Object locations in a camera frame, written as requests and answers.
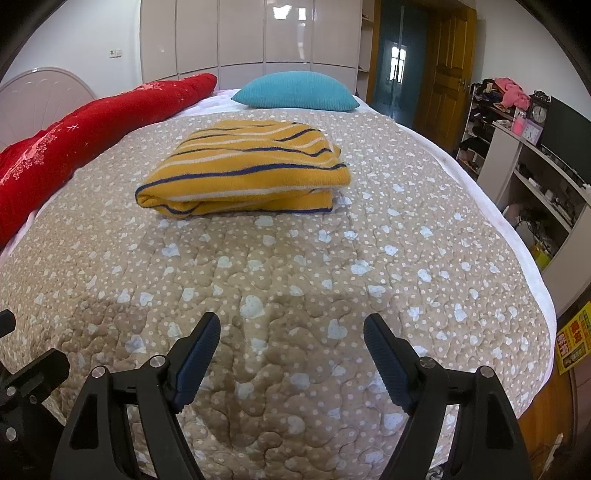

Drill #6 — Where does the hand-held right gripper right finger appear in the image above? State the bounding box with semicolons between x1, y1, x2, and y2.
363;314;539;480

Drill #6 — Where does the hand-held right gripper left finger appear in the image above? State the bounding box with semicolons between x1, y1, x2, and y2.
50;312;221;480

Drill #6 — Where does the yellow striped sweater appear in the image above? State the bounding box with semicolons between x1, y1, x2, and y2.
135;120;352;219

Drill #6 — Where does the beige heart-print quilt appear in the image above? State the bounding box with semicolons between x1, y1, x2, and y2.
0;111;552;480

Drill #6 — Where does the white power strip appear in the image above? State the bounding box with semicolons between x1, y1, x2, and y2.
531;433;567;468

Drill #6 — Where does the yellow red poster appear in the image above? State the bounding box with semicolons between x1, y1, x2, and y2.
555;302;591;376

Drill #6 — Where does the yellow bag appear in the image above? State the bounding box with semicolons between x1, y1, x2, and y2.
531;240;553;271

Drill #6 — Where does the red patterned blanket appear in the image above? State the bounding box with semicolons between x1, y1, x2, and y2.
0;73;219;250

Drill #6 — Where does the white headboard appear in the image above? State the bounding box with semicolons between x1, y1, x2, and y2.
0;67;99;153

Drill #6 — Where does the white cabinet desk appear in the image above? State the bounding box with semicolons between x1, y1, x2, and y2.
480;121;591;319

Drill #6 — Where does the cluttered shelf rack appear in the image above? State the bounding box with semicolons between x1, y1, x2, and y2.
455;78;520;181

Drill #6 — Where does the dark teal door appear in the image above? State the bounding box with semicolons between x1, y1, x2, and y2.
376;6;432;131

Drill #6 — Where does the teal pillow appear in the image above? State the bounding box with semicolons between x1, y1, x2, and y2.
231;71;361;112

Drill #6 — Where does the wooden door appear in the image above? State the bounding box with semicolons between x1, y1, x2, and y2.
418;7;477;153

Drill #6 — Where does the black ornate clock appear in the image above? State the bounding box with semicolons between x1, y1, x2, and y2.
527;91;551;123

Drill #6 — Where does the black television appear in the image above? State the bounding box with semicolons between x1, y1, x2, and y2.
540;97;591;161

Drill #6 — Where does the pink cloth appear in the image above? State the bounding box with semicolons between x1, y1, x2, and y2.
496;78;531;110

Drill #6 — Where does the glossy white wardrobe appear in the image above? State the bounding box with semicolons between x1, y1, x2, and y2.
140;0;376;90

